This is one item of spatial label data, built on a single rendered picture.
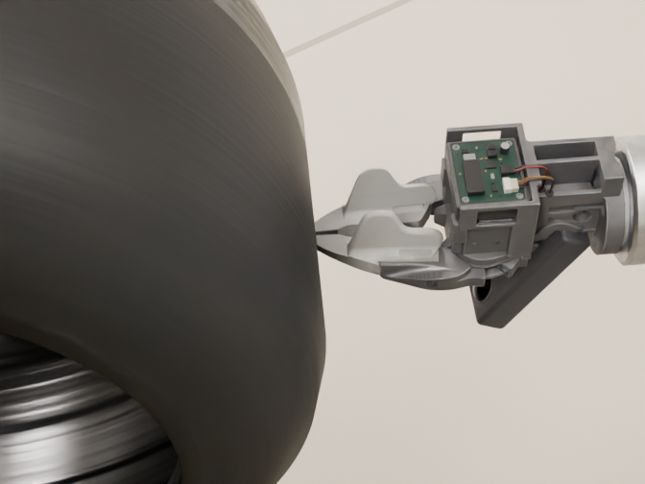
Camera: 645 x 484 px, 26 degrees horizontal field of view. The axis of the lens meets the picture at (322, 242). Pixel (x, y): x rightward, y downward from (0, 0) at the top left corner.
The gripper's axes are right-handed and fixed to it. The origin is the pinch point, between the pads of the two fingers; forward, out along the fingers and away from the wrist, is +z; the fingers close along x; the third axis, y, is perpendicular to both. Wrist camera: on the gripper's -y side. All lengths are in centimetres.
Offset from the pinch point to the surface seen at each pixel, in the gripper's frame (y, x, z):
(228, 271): 18.9, 15.3, 6.2
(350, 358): -114, -60, -8
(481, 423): -114, -47, -28
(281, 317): 13.7, 15.0, 3.6
